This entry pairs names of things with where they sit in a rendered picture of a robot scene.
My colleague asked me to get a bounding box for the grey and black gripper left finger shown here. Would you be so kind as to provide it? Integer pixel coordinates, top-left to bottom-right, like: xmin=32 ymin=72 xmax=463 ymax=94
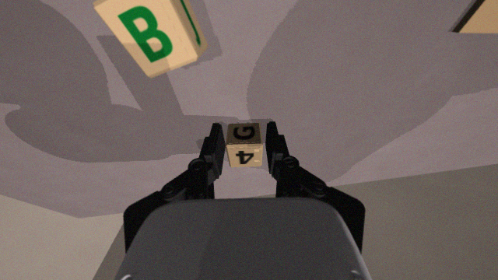
xmin=123 ymin=123 xmax=226 ymax=254

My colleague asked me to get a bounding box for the tan flat mat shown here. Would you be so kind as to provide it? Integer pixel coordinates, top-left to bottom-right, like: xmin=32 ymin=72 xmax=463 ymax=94
xmin=452 ymin=0 xmax=498 ymax=33

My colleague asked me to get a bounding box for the beige letter block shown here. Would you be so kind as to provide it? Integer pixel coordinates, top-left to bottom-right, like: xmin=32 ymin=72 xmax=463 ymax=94
xmin=93 ymin=0 xmax=208 ymax=78
xmin=226 ymin=123 xmax=263 ymax=167

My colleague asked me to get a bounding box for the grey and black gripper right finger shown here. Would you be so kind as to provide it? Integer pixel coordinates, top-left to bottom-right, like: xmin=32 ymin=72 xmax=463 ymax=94
xmin=265 ymin=121 xmax=365 ymax=254

